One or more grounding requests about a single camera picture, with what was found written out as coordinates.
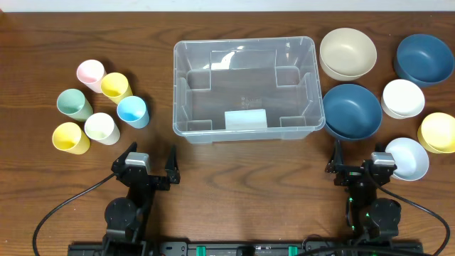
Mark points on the pink plastic cup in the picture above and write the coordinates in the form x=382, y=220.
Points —
x=91, y=73

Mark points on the light blue plastic cup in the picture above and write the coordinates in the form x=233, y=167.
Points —
x=133, y=110

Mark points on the white small bowl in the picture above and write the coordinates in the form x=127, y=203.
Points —
x=402, y=99

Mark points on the green plastic cup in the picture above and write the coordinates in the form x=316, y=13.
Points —
x=73, y=103

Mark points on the yellow plastic cup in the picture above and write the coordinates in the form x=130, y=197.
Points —
x=116, y=87
x=70, y=138

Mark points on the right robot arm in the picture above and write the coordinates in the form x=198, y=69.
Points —
x=374, y=220

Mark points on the yellow plastic cup lower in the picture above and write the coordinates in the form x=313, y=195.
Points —
x=70, y=138

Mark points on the light blue small bowl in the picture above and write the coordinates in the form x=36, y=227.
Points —
x=410, y=157

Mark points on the yellow small bowl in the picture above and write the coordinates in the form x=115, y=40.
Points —
x=436, y=133

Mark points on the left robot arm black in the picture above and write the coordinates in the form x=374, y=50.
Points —
x=126, y=217

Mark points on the dark blue large bowl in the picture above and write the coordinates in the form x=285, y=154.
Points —
x=352, y=112

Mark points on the cream white plastic cup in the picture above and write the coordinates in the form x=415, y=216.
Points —
x=102, y=128

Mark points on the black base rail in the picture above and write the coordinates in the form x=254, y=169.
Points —
x=195, y=249

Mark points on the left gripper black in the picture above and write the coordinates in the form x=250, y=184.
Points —
x=144, y=176

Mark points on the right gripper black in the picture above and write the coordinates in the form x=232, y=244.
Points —
x=359, y=174

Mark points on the clear plastic storage container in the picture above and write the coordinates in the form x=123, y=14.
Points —
x=279, y=75

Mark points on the yellow plastic cup upper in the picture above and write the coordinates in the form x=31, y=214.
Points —
x=116, y=87

